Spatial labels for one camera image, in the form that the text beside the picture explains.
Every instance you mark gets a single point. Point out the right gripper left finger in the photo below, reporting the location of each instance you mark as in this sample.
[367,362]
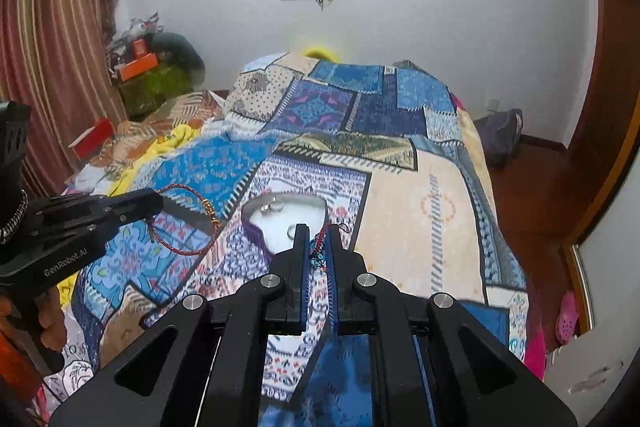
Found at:
[288,313]

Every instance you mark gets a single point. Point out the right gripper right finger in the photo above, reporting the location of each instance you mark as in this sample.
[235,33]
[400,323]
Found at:
[349,311]

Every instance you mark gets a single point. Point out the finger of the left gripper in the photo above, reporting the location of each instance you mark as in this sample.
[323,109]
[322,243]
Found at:
[140,205]

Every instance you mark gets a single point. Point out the person's hand holding gripper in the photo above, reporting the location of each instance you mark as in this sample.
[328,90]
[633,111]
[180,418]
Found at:
[50,317]

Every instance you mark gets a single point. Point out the red box on bed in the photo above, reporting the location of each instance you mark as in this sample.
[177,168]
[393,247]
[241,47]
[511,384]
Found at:
[90,142]

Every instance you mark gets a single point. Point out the purple heart-shaped tin box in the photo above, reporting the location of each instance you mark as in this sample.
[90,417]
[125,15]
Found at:
[269,221]

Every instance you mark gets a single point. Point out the yellow cloth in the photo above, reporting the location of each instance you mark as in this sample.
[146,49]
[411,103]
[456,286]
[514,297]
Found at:
[162,145]

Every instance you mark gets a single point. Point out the green plush pile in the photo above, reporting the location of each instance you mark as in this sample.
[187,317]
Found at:
[144,94]

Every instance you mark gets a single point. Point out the patchwork patterned bedspread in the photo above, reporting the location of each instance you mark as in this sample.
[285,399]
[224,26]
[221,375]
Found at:
[400,165]

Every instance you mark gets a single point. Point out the orange box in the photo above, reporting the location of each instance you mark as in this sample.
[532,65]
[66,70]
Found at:
[137,67]

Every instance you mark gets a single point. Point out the dark bag on floor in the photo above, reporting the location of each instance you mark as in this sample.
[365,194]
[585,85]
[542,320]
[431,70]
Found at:
[500,133]

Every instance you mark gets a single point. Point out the striped red curtain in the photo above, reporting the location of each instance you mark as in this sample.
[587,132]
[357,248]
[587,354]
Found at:
[53,59]

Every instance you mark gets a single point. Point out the pink croc shoe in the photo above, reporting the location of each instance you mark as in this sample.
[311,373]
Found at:
[566,322]

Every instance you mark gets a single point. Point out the brown wooden door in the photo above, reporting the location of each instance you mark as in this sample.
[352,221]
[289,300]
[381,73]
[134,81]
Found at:
[607,135]

